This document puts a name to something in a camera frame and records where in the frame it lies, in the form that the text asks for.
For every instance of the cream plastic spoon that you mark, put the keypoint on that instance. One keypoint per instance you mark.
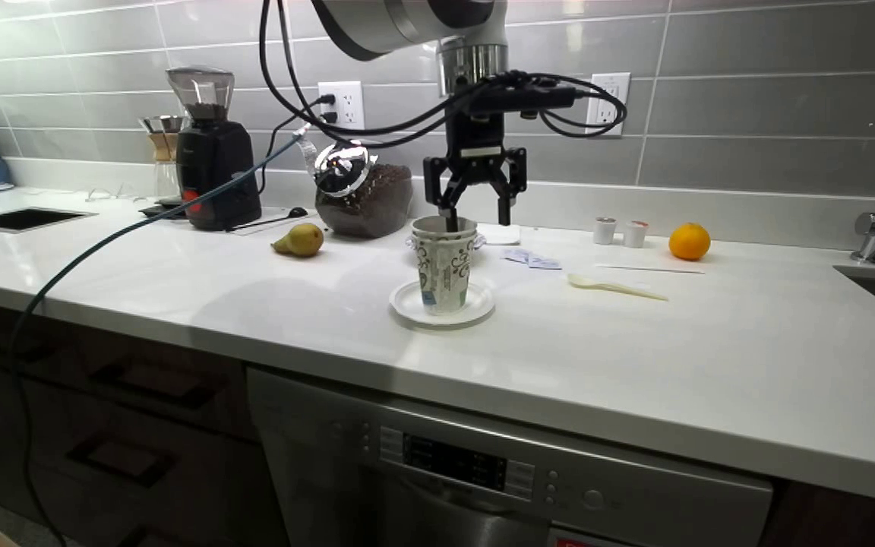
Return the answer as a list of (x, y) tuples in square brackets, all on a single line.
[(611, 283)]

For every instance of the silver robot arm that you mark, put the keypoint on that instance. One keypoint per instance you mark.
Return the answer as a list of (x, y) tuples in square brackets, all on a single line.
[(468, 37)]

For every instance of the black coffee grinder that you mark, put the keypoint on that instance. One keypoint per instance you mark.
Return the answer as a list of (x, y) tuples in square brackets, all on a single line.
[(214, 153)]

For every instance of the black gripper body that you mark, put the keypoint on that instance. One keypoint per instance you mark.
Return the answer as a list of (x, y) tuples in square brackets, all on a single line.
[(475, 145)]

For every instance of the orange fruit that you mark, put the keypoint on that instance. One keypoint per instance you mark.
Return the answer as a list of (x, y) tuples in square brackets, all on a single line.
[(689, 242)]

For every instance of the blue white sugar packet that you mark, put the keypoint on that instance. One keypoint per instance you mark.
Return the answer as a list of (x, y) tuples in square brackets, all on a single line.
[(528, 260)]

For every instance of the white saucer plate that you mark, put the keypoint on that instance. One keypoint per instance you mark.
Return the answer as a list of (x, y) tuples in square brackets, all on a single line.
[(405, 301)]

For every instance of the left creamer pod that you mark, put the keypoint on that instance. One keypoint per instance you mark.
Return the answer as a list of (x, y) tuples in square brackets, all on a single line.
[(605, 229)]

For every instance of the left wall outlet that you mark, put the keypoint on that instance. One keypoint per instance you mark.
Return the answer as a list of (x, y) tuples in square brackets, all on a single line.
[(346, 108)]

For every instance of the creamer pod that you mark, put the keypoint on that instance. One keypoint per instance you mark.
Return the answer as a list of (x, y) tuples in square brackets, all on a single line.
[(605, 229), (636, 234)]

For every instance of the black induction cooktop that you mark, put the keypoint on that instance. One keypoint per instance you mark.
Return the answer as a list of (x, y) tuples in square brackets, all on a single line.
[(35, 218)]

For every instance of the wall outlet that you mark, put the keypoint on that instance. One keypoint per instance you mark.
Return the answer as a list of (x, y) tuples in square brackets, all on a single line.
[(605, 110), (346, 108)]

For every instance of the yellow-green pear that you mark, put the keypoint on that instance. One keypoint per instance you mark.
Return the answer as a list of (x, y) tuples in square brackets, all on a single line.
[(301, 242)]

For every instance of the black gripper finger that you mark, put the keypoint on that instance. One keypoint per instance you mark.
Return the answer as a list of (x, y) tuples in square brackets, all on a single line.
[(504, 202), (448, 204)]

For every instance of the right wall outlet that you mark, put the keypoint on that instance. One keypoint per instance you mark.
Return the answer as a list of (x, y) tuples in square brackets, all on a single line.
[(605, 110)]

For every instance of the patterned paper cup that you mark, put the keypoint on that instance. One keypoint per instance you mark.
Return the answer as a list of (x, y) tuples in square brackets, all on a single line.
[(443, 260)]

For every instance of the right creamer pod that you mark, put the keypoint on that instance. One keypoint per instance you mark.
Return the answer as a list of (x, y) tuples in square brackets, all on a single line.
[(636, 234)]

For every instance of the glass with utensils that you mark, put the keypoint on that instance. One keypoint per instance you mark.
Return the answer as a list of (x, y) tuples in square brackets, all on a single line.
[(162, 139)]

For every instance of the dark cabinet drawers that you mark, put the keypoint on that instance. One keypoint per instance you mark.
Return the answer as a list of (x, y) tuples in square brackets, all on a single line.
[(125, 442)]

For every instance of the stainless dishwasher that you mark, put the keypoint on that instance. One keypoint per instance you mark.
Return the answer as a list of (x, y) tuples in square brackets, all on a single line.
[(368, 470)]

